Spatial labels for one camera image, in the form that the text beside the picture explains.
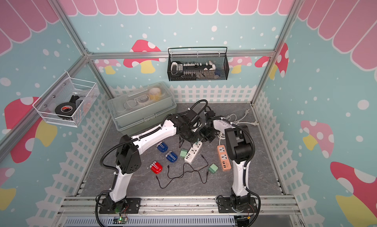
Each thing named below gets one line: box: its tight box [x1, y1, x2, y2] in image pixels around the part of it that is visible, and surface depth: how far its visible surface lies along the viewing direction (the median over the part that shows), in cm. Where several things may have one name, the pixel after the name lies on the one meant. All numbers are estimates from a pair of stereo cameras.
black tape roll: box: [54, 102, 77, 119], surface depth 70 cm
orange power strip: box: [216, 144, 232, 172], surface depth 89 cm
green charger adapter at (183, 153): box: [179, 148, 189, 158], surface depth 93 cm
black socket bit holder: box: [170, 60, 216, 80], surface depth 89 cm
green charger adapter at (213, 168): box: [208, 163, 219, 174], surface depth 87 cm
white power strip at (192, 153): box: [184, 141, 203, 164], surface depth 91 cm
